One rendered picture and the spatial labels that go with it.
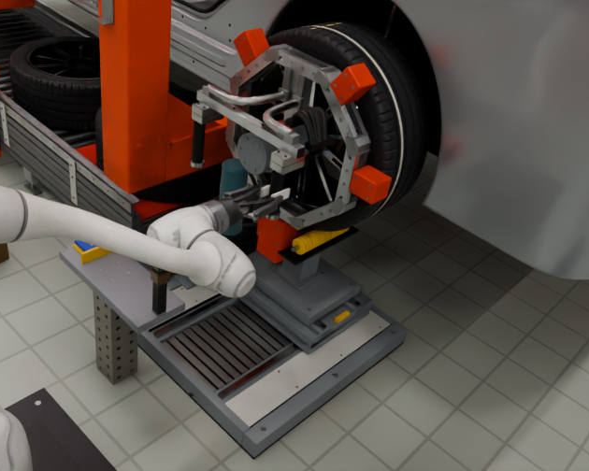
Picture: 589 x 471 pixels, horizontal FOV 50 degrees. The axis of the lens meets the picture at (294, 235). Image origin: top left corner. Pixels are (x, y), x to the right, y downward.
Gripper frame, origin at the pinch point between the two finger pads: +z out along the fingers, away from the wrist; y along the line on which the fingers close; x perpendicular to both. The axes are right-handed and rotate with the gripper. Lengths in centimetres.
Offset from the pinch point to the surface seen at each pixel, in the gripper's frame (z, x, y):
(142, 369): -22, -83, -30
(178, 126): 14, -10, -61
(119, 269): -28, -38, -35
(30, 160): 1, -64, -150
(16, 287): -36, -83, -95
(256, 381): 1, -76, 4
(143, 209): 13, -56, -80
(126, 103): -7, 3, -61
